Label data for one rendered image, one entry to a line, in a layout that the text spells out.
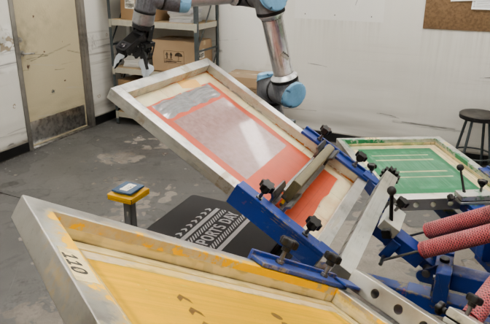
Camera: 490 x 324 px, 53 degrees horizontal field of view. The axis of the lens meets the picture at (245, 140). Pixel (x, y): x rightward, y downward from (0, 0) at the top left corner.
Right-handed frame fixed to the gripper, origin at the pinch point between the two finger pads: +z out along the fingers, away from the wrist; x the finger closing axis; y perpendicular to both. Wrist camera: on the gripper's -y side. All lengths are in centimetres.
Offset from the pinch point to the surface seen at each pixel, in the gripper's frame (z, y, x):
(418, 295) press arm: 24, -3, -120
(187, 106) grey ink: -2.3, -5.6, -28.5
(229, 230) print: 40, 1, -54
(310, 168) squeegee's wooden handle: -1, -6, -75
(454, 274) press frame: 11, -3, -126
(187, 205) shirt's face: 47, 12, -30
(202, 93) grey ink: -2.7, 8.6, -26.0
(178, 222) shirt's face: 46, -2, -35
